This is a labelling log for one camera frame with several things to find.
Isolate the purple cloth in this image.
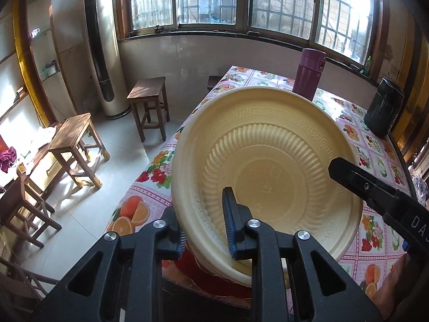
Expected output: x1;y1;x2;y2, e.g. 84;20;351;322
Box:
0;147;17;174

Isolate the light wooden stool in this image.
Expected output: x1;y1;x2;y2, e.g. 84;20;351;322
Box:
48;113;111;189

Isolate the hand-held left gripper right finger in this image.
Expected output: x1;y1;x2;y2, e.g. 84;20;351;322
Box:
223;187;383;322

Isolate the red flower-shaped plate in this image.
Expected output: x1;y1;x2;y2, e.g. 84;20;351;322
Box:
164;251;253;300

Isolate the clear plastic bag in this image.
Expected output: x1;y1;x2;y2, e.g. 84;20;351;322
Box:
410;170;429;206

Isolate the person's right hand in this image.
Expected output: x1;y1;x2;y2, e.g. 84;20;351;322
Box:
372;251;429;322

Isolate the dark wooden stool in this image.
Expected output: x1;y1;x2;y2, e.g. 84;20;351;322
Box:
207;75;224;92
127;76;171;143
0;174;63;249

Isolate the tower air conditioner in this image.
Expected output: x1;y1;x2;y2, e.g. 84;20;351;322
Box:
78;0;132;120

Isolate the beige disposable plate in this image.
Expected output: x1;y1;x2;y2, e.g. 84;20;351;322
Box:
171;86;364;276

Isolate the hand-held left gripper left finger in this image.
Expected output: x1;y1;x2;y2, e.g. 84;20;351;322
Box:
32;206;187;322

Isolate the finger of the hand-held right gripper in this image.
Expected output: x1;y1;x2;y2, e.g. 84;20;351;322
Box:
328;157;398;214

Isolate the black electric kettle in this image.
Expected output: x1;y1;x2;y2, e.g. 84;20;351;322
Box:
364;77;405;139

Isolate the wooden chair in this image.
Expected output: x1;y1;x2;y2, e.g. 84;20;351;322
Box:
0;257;61;311

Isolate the floral tablecloth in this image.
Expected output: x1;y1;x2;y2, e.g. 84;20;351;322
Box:
106;65;417;300

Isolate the purple thermos bottle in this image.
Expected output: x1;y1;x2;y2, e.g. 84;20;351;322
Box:
291;48;327;102

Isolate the gold framed wall cabinet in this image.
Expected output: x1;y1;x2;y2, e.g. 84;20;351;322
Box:
0;0;82;162

